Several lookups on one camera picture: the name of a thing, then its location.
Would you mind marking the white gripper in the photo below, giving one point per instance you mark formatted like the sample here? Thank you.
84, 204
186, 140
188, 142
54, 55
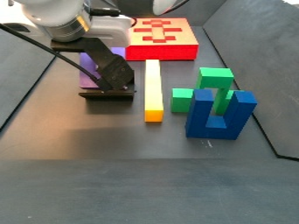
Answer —
112, 30

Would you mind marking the yellow long bar block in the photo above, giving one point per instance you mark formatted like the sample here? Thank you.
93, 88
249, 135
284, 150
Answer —
154, 105

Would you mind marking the black fixture holder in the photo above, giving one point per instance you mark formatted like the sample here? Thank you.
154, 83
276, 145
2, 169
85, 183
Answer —
92, 92

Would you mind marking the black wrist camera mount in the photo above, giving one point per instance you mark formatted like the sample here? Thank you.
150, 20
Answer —
116, 72

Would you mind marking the green arch block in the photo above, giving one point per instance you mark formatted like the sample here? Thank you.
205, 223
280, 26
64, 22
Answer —
212, 78

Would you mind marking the red puzzle board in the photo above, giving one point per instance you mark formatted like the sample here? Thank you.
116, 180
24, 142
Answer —
162, 39

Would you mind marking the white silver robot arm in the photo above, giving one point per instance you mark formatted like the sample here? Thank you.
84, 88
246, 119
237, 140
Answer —
69, 20

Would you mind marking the purple U-shaped block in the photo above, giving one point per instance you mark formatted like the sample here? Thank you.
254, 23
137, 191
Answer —
88, 63

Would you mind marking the blue U-shaped block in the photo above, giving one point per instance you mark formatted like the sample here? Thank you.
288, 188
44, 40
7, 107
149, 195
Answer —
204, 125

